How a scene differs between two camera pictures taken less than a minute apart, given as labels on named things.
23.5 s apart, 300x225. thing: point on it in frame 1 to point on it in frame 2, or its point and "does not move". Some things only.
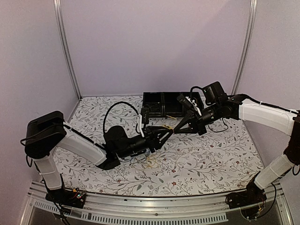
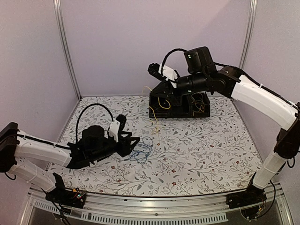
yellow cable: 146,162 to 160,104
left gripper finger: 163,131 to 129,136
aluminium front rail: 210,209 does not move
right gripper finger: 184,121 to 161,87
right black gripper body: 199,124 to 176,98
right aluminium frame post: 252,15 does not move
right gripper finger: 186,131 to 160,101
